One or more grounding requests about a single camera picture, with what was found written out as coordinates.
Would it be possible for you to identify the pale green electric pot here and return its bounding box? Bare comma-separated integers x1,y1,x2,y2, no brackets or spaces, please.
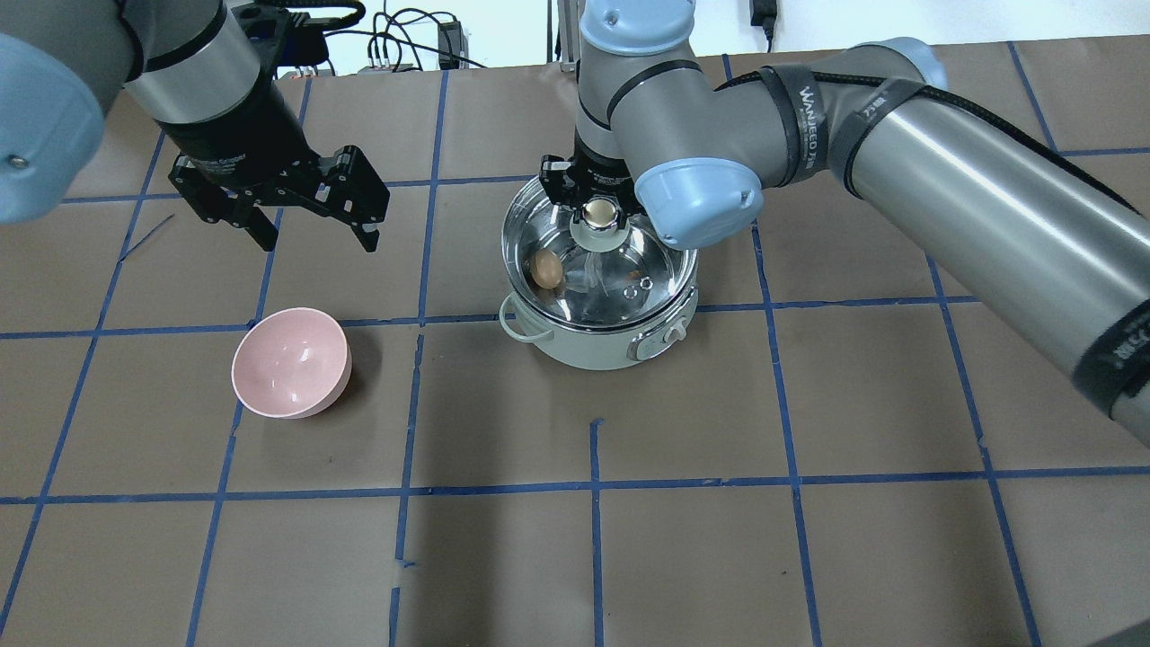
498,179,702,371

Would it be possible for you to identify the brown egg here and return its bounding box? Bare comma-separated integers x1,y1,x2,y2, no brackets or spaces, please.
529,247,564,290

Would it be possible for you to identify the pink bowl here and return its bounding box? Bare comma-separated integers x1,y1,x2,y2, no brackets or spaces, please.
230,307,353,421

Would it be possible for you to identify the aluminium frame post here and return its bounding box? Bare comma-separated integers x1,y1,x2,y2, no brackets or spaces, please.
550,1,587,74

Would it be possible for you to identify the glass pot lid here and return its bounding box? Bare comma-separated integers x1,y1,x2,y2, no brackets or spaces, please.
500,179,698,332

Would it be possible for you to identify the black power adapter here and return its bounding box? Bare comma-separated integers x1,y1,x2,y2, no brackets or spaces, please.
437,20,465,69

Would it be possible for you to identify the black cable bundle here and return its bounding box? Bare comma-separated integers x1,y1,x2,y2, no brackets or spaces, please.
296,7,491,76

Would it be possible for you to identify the black plug adapter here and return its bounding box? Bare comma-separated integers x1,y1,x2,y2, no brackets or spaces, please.
750,0,779,53

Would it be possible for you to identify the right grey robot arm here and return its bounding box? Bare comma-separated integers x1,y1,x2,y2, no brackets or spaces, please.
537,1,1149,442

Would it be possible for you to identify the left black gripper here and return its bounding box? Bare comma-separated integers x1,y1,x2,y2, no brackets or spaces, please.
158,69,391,253

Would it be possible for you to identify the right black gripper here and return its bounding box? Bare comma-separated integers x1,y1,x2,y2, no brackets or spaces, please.
537,134,633,218

